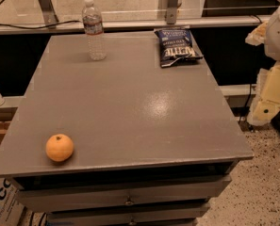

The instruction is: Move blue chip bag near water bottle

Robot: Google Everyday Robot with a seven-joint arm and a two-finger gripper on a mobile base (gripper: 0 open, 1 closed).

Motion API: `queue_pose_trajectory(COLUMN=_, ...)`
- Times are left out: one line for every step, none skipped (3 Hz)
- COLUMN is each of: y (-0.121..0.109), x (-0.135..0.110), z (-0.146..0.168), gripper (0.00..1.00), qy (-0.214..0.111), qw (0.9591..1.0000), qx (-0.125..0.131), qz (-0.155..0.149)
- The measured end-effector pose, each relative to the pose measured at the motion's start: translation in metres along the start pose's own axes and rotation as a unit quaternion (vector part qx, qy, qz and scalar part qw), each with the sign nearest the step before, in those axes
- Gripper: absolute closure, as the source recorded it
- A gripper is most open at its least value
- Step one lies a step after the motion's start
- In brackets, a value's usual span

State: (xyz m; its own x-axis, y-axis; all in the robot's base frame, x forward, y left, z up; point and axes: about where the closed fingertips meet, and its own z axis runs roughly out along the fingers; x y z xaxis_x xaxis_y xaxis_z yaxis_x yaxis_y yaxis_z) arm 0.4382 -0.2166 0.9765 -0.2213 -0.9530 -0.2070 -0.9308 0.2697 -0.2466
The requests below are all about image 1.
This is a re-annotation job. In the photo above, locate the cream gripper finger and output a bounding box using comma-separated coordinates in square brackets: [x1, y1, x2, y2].
[247, 62, 280, 126]

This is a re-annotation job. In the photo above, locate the blue Kettle chip bag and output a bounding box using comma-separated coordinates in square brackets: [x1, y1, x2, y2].
[155, 27, 203, 68]

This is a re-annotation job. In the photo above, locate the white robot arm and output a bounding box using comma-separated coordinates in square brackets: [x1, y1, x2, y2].
[245, 6, 280, 126]

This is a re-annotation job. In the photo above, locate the clear plastic water bottle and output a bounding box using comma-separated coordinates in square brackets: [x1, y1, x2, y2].
[82, 0, 107, 60]

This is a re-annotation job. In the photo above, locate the grey drawer cabinet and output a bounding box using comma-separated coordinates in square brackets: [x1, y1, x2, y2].
[0, 30, 255, 226]

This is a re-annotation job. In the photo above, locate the grey drawer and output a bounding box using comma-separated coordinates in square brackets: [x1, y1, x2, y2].
[47, 202, 209, 226]
[17, 175, 231, 213]

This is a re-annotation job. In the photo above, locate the orange fruit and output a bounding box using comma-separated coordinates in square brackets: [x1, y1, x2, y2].
[45, 134, 74, 162]

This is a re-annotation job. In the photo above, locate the top grey drawer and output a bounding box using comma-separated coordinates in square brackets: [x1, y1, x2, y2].
[17, 175, 231, 213]

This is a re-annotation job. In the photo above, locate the white cardboard box with logo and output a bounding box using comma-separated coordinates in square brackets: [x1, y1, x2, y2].
[0, 179, 25, 226]

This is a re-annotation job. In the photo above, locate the black hanging cable right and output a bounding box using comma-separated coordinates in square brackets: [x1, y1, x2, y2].
[238, 84, 254, 124]

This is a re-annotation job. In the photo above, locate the metal frame bracket centre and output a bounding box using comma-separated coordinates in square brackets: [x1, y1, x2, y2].
[166, 0, 178, 24]

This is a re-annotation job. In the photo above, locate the metal frame bracket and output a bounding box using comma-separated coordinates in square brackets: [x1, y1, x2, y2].
[166, 0, 178, 24]
[38, 0, 58, 25]

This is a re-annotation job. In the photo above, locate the black cable on ledge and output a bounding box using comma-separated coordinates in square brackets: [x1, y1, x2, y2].
[0, 19, 81, 30]

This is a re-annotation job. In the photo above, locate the metal frame bracket left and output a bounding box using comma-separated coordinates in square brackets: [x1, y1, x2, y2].
[38, 0, 58, 25]

